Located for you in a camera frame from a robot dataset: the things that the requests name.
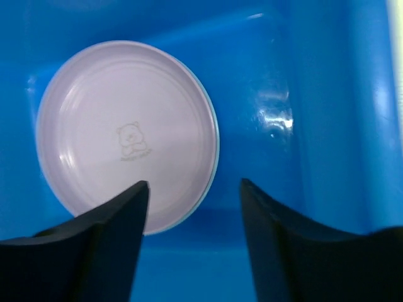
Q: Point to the purple plastic plate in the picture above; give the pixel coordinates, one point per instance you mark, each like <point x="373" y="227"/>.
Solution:
<point x="119" y="112"/>

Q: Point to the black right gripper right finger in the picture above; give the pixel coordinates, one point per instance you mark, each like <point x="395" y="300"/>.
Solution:
<point x="294" y="258"/>

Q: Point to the light blue plastic plate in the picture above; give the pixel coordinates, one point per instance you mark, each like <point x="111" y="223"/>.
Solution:
<point x="215" y="126"/>

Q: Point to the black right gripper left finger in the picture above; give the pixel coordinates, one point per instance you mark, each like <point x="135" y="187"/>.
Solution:
<point x="92" y="257"/>

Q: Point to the blue plastic bin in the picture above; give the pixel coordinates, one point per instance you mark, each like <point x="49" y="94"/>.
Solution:
<point x="306" y="105"/>

